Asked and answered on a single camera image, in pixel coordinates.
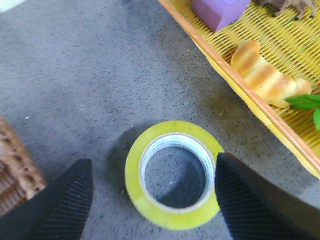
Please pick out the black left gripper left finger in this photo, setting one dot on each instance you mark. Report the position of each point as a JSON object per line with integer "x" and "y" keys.
{"x": 59, "y": 212}

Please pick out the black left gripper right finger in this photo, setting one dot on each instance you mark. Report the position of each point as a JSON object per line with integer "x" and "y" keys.
{"x": 256, "y": 209}

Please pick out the yellow packing tape roll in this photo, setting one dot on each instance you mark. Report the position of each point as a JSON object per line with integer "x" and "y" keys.
{"x": 181, "y": 134}

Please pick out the brown wicker basket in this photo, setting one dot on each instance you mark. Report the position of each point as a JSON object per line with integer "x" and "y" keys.
{"x": 20, "y": 179}

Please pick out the green toy carrot leaves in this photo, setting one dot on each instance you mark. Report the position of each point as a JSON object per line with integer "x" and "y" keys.
{"x": 307, "y": 102}

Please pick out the striped toy bread roll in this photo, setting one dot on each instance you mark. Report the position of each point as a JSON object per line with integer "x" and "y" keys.
{"x": 265, "y": 79}

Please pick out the yellow plastic woven basket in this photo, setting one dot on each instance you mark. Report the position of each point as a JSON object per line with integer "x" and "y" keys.
{"x": 292, "y": 46}

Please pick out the purple foam cube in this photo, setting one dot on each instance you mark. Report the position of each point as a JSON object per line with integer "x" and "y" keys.
{"x": 218, "y": 14}

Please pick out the brown toy croissant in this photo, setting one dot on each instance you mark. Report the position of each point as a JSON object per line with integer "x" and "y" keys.
{"x": 299, "y": 5}

